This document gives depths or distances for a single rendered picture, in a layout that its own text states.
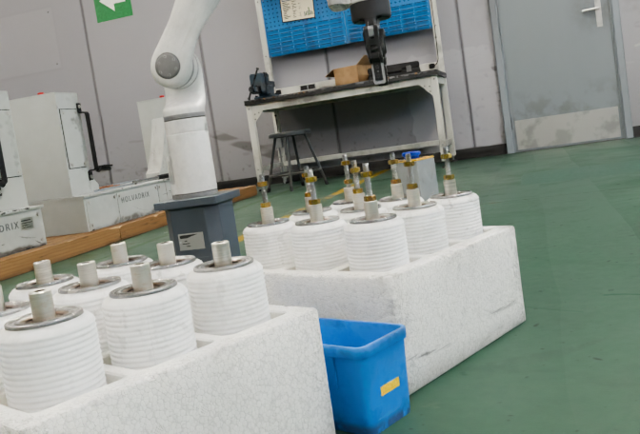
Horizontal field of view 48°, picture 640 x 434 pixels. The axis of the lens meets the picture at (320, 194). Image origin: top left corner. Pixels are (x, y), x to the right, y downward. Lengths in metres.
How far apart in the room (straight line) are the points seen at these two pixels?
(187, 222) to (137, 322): 0.78
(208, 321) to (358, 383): 0.21
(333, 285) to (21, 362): 0.52
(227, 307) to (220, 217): 0.71
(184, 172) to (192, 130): 0.09
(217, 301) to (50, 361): 0.22
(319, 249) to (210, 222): 0.44
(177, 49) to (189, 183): 0.28
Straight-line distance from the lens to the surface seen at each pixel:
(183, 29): 1.57
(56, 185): 3.89
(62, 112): 3.87
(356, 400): 0.97
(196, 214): 1.56
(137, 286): 0.83
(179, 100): 1.62
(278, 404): 0.89
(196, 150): 1.57
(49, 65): 7.91
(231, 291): 0.87
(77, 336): 0.75
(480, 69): 6.39
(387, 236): 1.09
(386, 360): 0.98
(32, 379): 0.76
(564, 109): 6.37
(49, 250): 3.43
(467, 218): 1.29
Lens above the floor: 0.39
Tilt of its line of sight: 5 degrees down
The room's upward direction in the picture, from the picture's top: 8 degrees counter-clockwise
